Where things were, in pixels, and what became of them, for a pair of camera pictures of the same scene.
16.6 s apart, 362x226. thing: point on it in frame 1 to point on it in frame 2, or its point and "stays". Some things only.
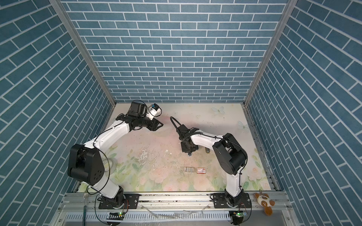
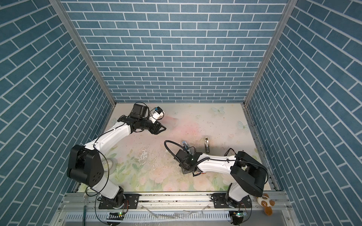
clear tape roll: x=110 y=165 stays
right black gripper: x=184 y=150 to x=183 y=170
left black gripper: x=153 y=125 stays
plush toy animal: x=264 y=200 stays
